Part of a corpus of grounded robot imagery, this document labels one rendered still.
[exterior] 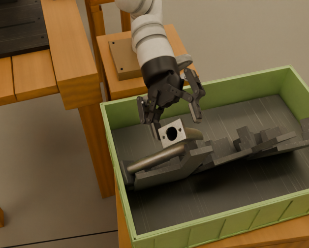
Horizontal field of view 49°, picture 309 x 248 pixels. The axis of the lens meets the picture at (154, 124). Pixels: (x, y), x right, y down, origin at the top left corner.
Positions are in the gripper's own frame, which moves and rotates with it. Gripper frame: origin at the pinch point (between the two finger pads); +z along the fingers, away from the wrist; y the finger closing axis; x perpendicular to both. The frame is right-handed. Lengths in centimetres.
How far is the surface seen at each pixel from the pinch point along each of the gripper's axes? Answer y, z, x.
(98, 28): -63, -85, 60
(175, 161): -9.5, 3.3, 10.6
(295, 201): 6.0, 19.1, 33.5
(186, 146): -1.2, 3.1, 3.2
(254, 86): 2, -18, 51
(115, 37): -38, -58, 39
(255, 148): 5.5, 5.6, 21.1
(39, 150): -135, -46, 64
